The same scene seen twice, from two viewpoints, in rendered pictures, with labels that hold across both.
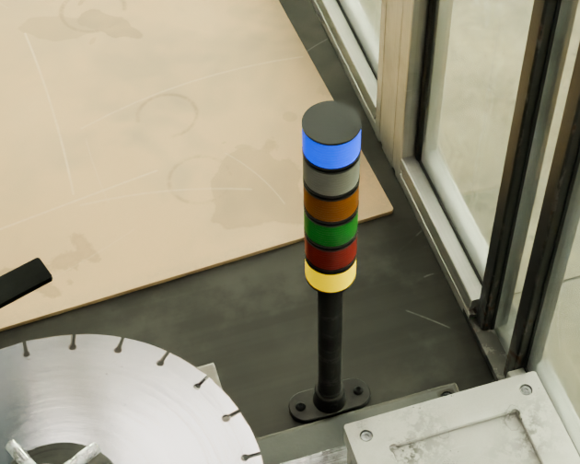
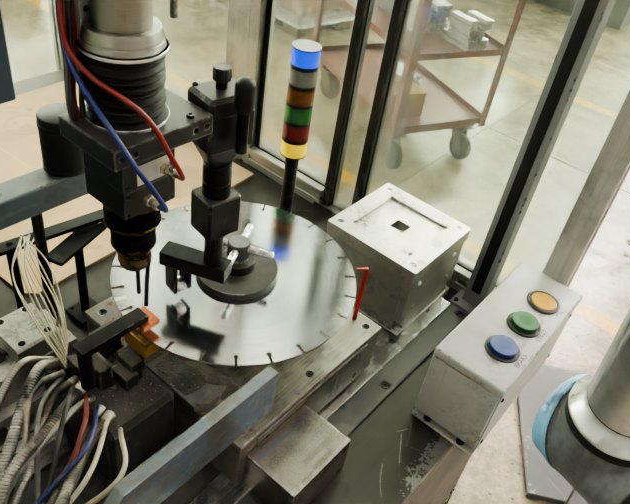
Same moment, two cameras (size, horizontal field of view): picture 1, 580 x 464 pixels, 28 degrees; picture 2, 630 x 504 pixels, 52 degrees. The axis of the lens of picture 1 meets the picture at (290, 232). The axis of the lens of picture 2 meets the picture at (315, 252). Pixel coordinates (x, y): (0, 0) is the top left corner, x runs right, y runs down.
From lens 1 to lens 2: 0.62 m
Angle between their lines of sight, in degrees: 31
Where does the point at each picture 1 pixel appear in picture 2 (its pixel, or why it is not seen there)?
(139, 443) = (254, 236)
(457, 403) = (367, 200)
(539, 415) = (402, 196)
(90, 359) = not seen: hidden behind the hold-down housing
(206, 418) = (278, 219)
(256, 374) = not seen: hidden behind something
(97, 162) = not seen: hidden behind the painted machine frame
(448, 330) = (312, 212)
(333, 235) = (306, 116)
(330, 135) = (311, 49)
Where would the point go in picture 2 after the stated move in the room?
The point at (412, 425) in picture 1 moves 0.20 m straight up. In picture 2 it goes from (356, 212) to (379, 107)
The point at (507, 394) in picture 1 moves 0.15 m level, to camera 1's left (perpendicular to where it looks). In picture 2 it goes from (384, 192) to (317, 212)
